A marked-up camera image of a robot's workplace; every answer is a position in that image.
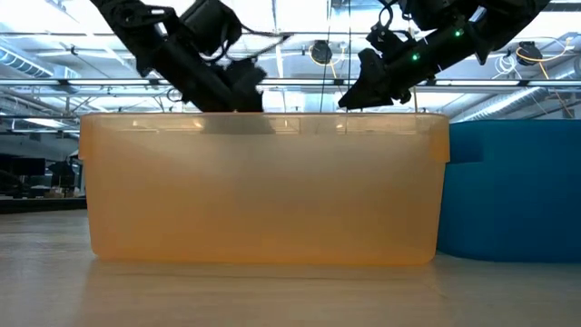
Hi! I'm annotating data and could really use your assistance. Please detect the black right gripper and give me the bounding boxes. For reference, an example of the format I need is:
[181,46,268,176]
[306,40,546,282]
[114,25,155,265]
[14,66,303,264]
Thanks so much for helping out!
[338,21,478,111]

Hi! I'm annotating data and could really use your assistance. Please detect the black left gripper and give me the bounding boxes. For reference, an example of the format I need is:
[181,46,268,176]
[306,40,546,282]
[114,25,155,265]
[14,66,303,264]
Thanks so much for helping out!
[151,34,268,114]

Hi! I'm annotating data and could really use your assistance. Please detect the orange translucent plastic bin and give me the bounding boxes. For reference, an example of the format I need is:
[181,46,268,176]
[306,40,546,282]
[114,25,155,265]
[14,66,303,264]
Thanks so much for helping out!
[77,112,451,267]

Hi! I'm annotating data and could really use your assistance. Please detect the long ceiling light bar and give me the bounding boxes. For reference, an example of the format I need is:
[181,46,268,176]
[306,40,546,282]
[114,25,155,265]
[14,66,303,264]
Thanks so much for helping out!
[58,77,581,87]

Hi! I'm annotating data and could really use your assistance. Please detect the teal plastic bin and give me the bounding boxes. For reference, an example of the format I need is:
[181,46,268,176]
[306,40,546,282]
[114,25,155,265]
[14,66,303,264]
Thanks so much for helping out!
[436,119,581,264]

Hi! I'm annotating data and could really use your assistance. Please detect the dark background desks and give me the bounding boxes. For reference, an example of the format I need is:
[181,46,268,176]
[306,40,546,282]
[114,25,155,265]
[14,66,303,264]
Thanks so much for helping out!
[0,152,87,215]

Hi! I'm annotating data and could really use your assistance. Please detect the black cable loop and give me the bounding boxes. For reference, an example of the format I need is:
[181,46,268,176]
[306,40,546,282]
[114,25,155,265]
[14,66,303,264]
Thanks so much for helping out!
[165,86,189,104]

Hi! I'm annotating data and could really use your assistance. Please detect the thin black hanging cable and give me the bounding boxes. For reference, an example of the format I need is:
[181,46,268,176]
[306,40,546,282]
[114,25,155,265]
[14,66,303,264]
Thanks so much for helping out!
[319,0,333,114]

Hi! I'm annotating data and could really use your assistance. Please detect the black ceiling cable reel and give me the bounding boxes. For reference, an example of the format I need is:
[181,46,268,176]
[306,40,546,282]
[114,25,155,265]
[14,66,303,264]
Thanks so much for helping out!
[516,40,545,66]
[310,39,335,66]

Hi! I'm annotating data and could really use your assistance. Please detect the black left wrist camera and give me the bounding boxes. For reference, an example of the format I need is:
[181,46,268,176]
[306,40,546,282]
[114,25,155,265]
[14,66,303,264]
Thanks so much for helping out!
[180,0,244,59]

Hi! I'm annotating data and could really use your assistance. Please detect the black left camera cable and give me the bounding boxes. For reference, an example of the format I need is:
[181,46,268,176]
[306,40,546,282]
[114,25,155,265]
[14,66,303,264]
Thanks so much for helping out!
[222,22,291,63]

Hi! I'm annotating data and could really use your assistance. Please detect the silver ventilation duct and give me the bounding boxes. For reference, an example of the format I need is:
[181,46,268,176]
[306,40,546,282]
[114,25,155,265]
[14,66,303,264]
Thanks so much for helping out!
[0,45,83,82]
[448,85,581,124]

